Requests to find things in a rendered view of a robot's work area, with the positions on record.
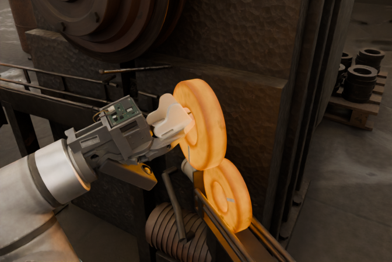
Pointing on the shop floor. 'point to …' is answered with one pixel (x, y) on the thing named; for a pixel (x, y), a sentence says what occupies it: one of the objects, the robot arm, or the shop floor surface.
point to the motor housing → (158, 234)
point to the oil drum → (18, 4)
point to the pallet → (358, 88)
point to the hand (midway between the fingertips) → (195, 115)
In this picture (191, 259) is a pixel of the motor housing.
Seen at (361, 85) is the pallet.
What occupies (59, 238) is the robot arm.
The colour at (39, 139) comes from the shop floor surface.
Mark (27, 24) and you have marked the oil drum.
